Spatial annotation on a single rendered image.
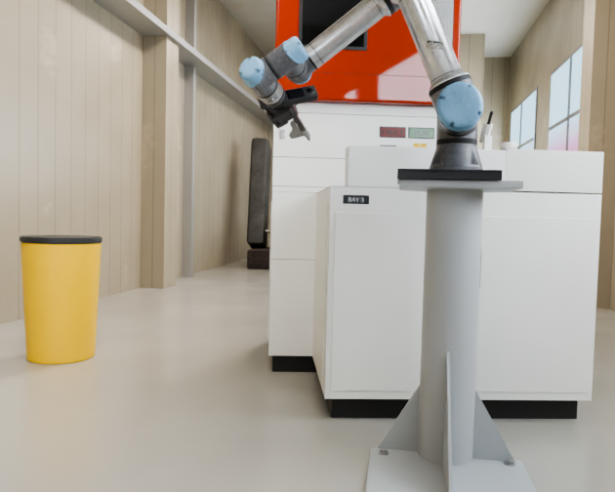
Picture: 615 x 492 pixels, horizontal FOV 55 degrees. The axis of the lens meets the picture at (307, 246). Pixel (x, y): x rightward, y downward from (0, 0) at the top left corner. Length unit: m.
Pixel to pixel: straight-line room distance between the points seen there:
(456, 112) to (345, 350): 0.92
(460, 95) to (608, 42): 4.15
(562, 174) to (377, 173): 0.65
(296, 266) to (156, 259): 3.21
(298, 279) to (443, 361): 1.09
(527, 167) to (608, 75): 3.49
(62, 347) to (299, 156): 1.40
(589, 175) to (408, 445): 1.13
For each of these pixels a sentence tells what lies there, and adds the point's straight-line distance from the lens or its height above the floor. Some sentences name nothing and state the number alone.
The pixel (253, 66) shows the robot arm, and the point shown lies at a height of 1.12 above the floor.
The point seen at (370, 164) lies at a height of 0.90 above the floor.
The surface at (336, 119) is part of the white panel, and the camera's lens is 2.69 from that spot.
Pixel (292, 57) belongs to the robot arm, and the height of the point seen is 1.16.
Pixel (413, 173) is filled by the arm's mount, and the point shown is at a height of 0.83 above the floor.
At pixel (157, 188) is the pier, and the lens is 5.72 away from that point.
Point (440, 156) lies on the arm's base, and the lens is 1.75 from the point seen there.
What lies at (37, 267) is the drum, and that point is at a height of 0.45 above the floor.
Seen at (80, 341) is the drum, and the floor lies 0.10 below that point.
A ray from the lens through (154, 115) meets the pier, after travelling 5.80.
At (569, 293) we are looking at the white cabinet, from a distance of 2.29.
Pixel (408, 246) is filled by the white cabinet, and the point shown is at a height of 0.62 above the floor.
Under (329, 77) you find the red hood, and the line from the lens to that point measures 2.67.
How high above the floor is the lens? 0.71
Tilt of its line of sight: 3 degrees down
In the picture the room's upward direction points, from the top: 1 degrees clockwise
